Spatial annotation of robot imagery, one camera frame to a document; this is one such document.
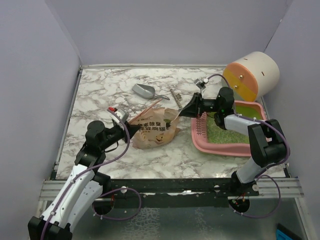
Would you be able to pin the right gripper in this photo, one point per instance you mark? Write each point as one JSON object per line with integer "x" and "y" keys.
{"x": 195, "y": 107}

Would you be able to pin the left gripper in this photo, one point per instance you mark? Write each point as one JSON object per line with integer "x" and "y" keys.
{"x": 131, "y": 129}

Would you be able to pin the metal bag sealing clip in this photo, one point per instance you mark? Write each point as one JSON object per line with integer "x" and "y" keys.
{"x": 177, "y": 98}

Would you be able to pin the cat litter bag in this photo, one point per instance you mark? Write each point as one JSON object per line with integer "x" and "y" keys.
{"x": 158, "y": 126}

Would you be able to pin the grey metal litter scoop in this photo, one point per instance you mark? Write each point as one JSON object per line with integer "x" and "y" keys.
{"x": 147, "y": 92}

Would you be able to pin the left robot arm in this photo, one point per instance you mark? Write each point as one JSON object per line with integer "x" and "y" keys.
{"x": 84, "y": 184}

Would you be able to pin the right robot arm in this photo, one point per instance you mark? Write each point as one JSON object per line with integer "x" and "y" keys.
{"x": 267, "y": 143}

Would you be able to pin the pink litter box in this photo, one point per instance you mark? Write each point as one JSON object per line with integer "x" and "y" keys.
{"x": 209, "y": 138}

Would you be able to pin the cylindrical drawer cabinet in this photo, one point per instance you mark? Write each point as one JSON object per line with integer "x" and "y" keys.
{"x": 252, "y": 76}

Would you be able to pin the black base bar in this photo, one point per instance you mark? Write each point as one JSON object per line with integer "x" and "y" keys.
{"x": 128, "y": 198}

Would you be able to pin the blue object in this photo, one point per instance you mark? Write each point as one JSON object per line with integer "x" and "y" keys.
{"x": 282, "y": 233}

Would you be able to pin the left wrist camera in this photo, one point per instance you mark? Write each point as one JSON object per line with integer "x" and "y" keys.
{"x": 118, "y": 116}

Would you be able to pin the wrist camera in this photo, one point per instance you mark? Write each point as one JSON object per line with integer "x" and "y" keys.
{"x": 118, "y": 116}
{"x": 201, "y": 84}

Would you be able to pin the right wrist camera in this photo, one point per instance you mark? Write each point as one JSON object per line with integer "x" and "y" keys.
{"x": 201, "y": 84}

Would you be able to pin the aluminium frame rail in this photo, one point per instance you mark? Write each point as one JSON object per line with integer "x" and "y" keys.
{"x": 266, "y": 188}

